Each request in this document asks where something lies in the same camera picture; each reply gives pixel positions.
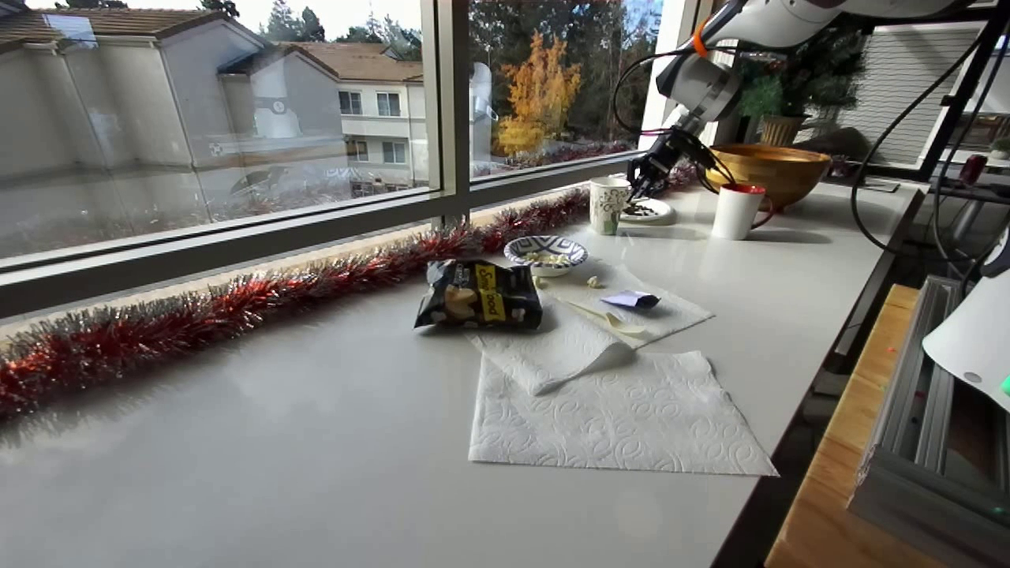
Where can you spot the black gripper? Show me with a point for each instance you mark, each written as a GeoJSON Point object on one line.
{"type": "Point", "coordinates": [684, 149]}

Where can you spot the white round plate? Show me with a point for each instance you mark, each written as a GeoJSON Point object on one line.
{"type": "Point", "coordinates": [658, 213]}

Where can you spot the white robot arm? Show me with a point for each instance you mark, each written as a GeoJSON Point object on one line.
{"type": "Point", "coordinates": [777, 21]}

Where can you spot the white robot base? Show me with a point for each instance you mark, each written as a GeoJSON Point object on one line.
{"type": "Point", "coordinates": [974, 335]}

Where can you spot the white mug red inside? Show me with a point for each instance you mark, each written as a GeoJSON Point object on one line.
{"type": "Point", "coordinates": [735, 215]}

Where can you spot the patterned paper cup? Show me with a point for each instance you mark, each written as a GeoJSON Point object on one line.
{"type": "Point", "coordinates": [607, 209]}

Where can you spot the large wooden bowl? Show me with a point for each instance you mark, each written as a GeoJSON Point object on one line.
{"type": "Point", "coordinates": [785, 169]}

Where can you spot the green potted plant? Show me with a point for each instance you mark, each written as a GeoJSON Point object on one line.
{"type": "Point", "coordinates": [808, 84]}

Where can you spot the folded white paper towel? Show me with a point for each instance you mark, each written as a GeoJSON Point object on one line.
{"type": "Point", "coordinates": [546, 358]}

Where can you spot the black snack bag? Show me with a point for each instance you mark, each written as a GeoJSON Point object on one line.
{"type": "Point", "coordinates": [479, 295]}

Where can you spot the large white paper towel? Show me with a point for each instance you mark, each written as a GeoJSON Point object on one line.
{"type": "Point", "coordinates": [620, 413]}

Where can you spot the wooden board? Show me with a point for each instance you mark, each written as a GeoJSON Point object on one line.
{"type": "Point", "coordinates": [830, 482]}

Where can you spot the red tinsel garland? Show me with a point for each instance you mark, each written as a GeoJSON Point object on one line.
{"type": "Point", "coordinates": [211, 316]}

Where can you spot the grey window frame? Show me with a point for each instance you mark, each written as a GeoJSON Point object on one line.
{"type": "Point", "coordinates": [452, 104]}

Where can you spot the aluminium rail frame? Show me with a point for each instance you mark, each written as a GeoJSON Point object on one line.
{"type": "Point", "coordinates": [926, 460]}

